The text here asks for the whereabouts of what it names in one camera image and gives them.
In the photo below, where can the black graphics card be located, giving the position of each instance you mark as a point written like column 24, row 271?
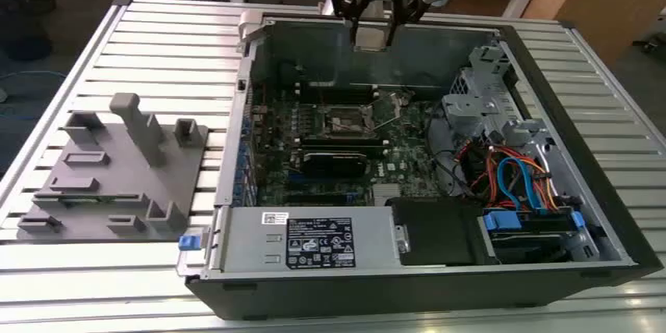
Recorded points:
column 335, row 165

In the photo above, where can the silver CPU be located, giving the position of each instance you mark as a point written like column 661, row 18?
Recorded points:
column 374, row 38

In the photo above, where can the black plastic air shroud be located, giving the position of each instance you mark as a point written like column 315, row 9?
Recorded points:
column 442, row 231

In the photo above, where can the blue disk carrier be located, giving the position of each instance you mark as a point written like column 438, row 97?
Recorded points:
column 502, row 225

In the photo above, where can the wheeled chair base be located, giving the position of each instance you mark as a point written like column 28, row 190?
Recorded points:
column 653, row 42

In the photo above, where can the grey metal drive cage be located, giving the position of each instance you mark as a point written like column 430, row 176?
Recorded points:
column 469, row 105

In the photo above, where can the black expansion slot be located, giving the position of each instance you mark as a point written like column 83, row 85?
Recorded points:
column 322, row 194
column 322, row 202

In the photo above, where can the black hard disk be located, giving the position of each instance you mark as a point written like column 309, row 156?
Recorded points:
column 525, row 247

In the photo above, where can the green motherboard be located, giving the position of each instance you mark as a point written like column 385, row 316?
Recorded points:
column 411, row 153

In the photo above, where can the green RAM stick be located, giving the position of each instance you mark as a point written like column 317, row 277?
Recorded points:
column 86, row 198

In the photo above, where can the CPU socket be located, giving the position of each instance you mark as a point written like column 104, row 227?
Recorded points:
column 343, row 122

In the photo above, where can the blue case latch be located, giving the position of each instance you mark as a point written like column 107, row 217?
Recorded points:
column 189, row 243

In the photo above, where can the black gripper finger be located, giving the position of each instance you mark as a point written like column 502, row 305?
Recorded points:
column 391, row 34
column 358, row 34

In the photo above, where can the silver heat sink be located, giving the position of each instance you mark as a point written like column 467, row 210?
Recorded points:
column 386, row 190

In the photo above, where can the grey parts rack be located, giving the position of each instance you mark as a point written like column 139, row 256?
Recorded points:
column 124, row 177

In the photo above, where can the grey power supply unit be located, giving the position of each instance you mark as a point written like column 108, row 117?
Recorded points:
column 245, row 247

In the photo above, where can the black PC case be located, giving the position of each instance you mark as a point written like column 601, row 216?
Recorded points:
column 365, row 298

